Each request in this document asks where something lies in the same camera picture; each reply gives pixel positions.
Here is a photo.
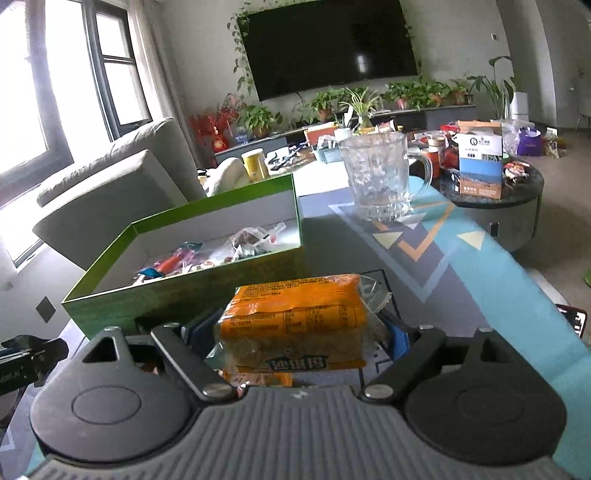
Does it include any purple gift bag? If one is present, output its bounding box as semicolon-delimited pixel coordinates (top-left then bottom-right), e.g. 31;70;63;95
516;127;545;157

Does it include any clear glass mug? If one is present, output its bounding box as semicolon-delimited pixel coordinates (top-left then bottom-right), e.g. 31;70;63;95
339;131;435;223

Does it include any tall leafy floor plant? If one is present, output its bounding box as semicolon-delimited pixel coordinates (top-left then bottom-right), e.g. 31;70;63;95
468;55;516;121

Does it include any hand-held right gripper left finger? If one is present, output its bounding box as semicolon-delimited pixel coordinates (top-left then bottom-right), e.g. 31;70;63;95
81;318;234;400

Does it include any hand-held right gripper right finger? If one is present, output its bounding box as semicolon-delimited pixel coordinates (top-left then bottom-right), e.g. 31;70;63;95
362;314;516;400

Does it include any green trailing vine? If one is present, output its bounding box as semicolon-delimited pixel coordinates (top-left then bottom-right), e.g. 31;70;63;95
226;0;257;94

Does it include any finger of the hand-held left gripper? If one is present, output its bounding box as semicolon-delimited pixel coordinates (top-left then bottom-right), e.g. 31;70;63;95
25;336;70;387

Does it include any white air purifier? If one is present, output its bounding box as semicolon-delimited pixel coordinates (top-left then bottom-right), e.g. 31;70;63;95
510;91;530;122

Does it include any potted green plant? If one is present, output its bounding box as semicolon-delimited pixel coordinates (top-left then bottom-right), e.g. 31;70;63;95
309;90;347;122
384;79;472;110
237;105;283;138

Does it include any red flower decoration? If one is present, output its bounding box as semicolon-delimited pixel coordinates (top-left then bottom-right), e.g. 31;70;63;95
189;95;243;156

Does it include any round dark table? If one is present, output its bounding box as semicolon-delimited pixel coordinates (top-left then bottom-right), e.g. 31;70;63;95
438;162;546;253

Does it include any green cardboard box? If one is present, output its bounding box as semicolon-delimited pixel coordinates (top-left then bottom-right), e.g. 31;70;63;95
61;173;305;339

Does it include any pile of mixed snack packets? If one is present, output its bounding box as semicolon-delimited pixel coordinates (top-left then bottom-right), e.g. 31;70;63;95
131;222;290;285

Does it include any black framed window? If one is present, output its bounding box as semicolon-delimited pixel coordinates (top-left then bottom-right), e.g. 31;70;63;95
0;0;156;269

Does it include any white blue carton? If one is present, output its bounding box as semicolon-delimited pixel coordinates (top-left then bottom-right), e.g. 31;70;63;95
450;131;507;200

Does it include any black smartphone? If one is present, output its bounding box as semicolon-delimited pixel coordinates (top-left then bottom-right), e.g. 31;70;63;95
554;304;588;340

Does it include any grey television console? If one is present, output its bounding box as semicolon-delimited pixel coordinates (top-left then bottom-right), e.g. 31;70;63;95
216;104;479;154

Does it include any black wall television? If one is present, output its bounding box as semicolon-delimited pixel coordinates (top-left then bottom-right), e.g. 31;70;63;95
240;0;419;102

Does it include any grey armchair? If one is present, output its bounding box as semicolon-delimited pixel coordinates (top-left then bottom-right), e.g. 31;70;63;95
32;117;208;269

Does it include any orange snack packet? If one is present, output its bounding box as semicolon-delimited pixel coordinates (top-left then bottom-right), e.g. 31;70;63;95
215;273;393;376
223;369;294;391

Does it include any yellow canister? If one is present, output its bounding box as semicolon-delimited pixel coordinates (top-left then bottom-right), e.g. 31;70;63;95
241;148;271;182

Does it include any spider plant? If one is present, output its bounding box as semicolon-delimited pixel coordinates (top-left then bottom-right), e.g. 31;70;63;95
342;87;384;130

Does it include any blue plastic basket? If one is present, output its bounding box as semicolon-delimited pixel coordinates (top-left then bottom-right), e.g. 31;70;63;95
311;138;345;164

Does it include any black wall socket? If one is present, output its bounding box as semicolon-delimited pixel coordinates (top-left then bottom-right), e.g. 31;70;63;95
36;298;59;324

